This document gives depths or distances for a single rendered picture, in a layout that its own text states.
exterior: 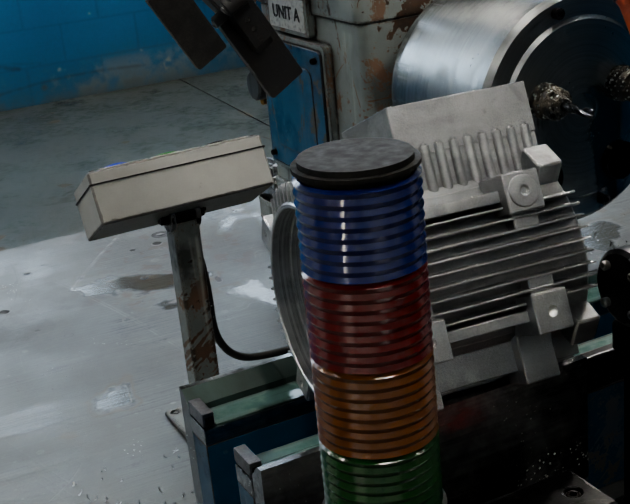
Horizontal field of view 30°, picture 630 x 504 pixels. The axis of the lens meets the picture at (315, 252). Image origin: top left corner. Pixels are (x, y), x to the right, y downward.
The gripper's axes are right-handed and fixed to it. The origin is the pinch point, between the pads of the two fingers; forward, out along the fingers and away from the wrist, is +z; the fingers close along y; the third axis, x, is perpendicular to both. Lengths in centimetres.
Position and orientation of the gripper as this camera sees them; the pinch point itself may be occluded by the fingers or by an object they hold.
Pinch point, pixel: (238, 58)
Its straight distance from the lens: 90.5
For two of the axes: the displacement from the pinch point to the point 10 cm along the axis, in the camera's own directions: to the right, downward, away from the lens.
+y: -4.6, -2.8, 8.5
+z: 5.3, 6.8, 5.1
